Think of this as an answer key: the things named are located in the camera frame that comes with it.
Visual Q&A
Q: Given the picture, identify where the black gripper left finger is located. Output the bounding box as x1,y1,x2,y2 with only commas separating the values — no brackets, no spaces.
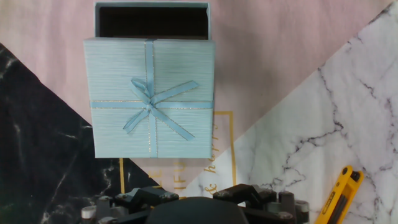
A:
81,185,180,224

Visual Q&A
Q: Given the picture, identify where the yellow folding tool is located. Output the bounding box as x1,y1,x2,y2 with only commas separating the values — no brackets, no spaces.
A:
314,165,364,224

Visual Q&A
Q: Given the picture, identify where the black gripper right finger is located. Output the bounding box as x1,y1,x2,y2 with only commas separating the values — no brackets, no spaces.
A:
213,183,310,224

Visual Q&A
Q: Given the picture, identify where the light blue gift box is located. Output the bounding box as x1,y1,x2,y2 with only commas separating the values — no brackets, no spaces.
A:
94,1,211,40

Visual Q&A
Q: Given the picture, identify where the light blue ribboned casing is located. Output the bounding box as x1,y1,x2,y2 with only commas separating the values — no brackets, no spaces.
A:
83,37,216,159

